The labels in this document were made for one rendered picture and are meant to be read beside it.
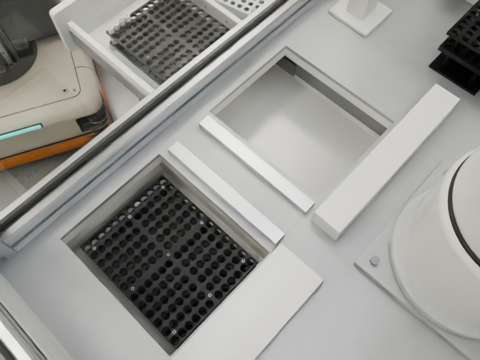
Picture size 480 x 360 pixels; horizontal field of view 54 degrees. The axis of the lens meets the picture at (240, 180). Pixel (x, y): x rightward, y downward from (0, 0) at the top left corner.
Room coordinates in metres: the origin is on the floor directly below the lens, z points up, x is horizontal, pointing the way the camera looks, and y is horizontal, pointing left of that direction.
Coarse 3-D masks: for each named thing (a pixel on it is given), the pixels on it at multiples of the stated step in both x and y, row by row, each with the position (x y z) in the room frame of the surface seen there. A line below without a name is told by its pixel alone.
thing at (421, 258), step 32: (416, 192) 0.30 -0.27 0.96; (448, 192) 0.22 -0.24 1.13; (416, 224) 0.22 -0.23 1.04; (448, 224) 0.19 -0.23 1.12; (384, 256) 0.20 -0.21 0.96; (416, 256) 0.18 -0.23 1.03; (448, 256) 0.16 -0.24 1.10; (384, 288) 0.15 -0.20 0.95; (416, 288) 0.15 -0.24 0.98; (448, 288) 0.13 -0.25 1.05; (448, 320) 0.11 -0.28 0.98
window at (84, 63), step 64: (0, 0) 0.35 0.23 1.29; (64, 0) 0.39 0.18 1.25; (128, 0) 0.44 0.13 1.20; (192, 0) 0.51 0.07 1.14; (256, 0) 0.61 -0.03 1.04; (0, 64) 0.32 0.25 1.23; (64, 64) 0.37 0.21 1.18; (128, 64) 0.42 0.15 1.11; (192, 64) 0.50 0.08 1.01; (0, 128) 0.29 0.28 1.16; (64, 128) 0.34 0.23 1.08; (0, 192) 0.25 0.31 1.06
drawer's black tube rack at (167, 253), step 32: (160, 192) 0.33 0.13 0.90; (128, 224) 0.28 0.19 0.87; (160, 224) 0.28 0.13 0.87; (192, 224) 0.27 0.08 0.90; (96, 256) 0.22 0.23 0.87; (128, 256) 0.22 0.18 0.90; (160, 256) 0.23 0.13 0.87; (192, 256) 0.22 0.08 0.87; (224, 256) 0.22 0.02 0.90; (128, 288) 0.17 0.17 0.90; (160, 288) 0.17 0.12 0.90; (192, 288) 0.17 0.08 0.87; (224, 288) 0.17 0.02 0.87; (160, 320) 0.12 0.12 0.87; (192, 320) 0.12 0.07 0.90
